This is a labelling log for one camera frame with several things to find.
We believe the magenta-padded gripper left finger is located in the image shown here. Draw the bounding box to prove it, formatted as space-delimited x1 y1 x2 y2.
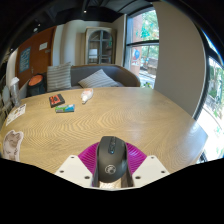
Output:
54 141 101 188

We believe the white and pink tube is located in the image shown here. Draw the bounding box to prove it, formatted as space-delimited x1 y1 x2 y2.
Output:
80 87 95 105

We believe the cat-shaped mouse pad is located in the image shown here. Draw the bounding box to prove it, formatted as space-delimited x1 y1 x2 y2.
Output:
0 129 25 163

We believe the black-framed window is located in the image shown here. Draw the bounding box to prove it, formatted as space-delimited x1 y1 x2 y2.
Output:
124 9 160 90
199 33 224 162

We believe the arched wooden shelf cabinet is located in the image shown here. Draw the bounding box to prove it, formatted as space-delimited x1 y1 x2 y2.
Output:
84 26 115 66

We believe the brown wooden door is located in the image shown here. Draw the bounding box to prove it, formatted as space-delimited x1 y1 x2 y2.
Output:
14 26 57 90

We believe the small white door sign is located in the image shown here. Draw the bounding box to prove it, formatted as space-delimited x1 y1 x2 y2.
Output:
38 41 50 51

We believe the small striped grey pillow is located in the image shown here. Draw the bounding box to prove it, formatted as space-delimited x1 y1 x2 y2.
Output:
77 68 120 89

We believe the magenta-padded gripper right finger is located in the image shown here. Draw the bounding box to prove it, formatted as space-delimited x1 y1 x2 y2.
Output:
125 141 171 189

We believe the green and blue small pack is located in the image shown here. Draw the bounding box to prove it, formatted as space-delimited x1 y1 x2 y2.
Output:
54 103 76 114

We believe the black and red box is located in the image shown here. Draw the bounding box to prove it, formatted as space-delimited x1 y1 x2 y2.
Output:
48 93 66 109

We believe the blue poster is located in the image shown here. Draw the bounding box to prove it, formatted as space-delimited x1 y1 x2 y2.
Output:
18 46 32 74

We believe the black bag with orange top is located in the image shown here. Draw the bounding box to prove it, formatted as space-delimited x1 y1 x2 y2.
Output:
26 74 47 98

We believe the grey curved sofa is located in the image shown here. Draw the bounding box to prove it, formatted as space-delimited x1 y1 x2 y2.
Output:
45 63 142 93

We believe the black computer mouse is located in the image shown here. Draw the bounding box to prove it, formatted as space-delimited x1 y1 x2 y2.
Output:
95 135 129 184

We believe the large striped grey pillow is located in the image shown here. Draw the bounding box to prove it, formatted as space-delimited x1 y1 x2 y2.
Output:
46 61 73 93

